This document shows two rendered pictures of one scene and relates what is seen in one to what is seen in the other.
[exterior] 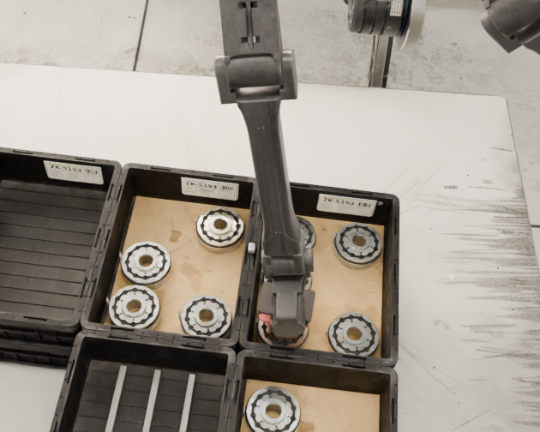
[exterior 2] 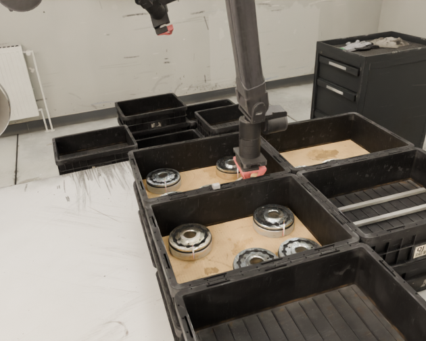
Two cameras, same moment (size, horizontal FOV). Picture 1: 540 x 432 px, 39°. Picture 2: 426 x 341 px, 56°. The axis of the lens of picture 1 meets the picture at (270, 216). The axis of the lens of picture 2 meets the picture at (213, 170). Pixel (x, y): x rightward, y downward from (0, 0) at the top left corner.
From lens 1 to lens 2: 1.57 m
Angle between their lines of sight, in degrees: 75
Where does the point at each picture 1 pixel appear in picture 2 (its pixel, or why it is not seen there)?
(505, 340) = not seen: hidden behind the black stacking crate
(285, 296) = (271, 109)
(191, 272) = (238, 247)
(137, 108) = not seen: outside the picture
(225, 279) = (230, 229)
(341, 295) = (203, 182)
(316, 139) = (28, 273)
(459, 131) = (9, 205)
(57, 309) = (345, 314)
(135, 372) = not seen: hidden behind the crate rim
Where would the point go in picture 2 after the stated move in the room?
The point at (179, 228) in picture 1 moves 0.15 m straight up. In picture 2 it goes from (201, 270) to (197, 216)
